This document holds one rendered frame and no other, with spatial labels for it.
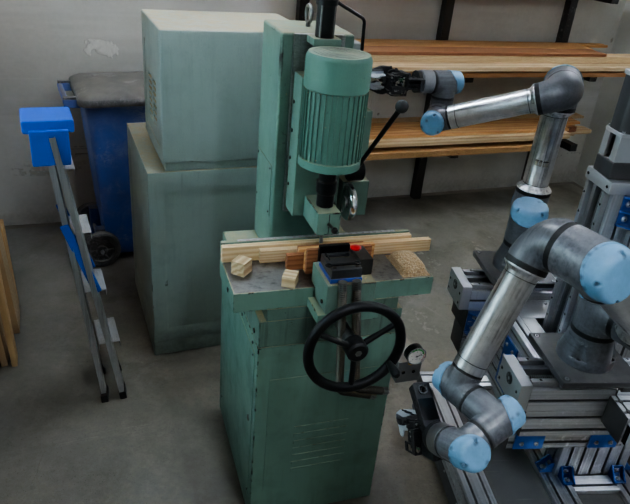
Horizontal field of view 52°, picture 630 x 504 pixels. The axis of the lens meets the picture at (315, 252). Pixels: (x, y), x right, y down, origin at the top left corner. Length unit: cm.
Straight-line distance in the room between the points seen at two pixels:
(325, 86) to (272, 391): 90
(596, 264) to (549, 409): 66
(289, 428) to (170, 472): 58
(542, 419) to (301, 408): 70
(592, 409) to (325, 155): 100
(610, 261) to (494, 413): 40
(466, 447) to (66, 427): 174
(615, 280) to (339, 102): 79
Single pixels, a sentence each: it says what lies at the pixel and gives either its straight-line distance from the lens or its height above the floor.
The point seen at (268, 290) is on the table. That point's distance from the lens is 177.
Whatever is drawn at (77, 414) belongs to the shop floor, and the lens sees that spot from 277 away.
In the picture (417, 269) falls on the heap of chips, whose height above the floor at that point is 92.
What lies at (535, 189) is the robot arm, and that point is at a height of 107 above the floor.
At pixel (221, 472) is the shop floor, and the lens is 249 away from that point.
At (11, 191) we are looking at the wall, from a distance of 416.
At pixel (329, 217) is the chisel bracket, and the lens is 184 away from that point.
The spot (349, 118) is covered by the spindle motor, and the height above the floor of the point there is 136.
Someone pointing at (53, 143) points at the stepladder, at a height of 109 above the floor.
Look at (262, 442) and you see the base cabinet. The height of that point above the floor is 34.
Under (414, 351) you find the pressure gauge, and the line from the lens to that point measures 199.
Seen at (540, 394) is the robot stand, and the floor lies 74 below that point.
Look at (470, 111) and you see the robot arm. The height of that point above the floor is 132.
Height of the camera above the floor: 183
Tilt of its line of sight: 28 degrees down
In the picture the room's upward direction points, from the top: 5 degrees clockwise
